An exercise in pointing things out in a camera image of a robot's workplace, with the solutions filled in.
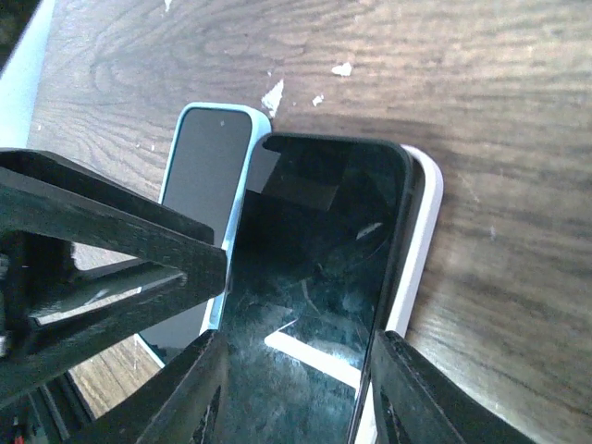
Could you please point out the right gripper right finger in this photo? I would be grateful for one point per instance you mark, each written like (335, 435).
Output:
(414, 402)

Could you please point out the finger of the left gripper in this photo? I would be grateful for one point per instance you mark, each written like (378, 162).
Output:
(85, 263)

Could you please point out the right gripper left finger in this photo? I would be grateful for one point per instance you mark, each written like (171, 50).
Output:
(168, 407)

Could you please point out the light blue phone case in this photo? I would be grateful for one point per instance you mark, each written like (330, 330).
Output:
(240, 194)

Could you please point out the beige phone case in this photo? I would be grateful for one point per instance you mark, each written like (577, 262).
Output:
(419, 223)

